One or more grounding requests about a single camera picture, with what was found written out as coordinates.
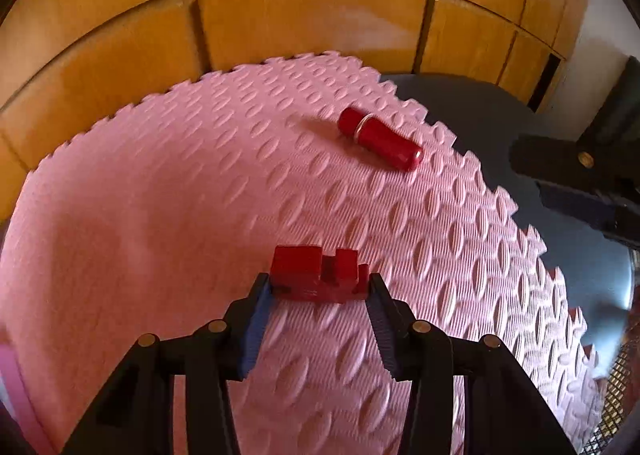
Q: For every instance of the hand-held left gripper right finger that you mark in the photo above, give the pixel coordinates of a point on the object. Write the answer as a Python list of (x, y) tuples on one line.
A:
[(382, 330)]

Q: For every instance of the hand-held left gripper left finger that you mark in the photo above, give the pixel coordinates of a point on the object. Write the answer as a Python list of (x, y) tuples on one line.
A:
[(257, 330)]

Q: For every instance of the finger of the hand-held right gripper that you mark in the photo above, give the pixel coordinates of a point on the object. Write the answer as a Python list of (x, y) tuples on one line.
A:
[(550, 157), (575, 207)]

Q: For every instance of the red plastic block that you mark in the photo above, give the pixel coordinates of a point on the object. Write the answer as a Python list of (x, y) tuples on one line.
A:
[(300, 270)]

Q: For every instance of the red lipstick tube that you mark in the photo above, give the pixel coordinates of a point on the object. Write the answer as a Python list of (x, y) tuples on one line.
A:
[(385, 140)]

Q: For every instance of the pink foam mat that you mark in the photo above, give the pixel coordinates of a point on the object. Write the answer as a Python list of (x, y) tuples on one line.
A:
[(175, 185)]

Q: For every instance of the wooden wardrobe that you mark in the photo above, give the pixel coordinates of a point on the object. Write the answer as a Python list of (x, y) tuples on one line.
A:
[(300, 20)]

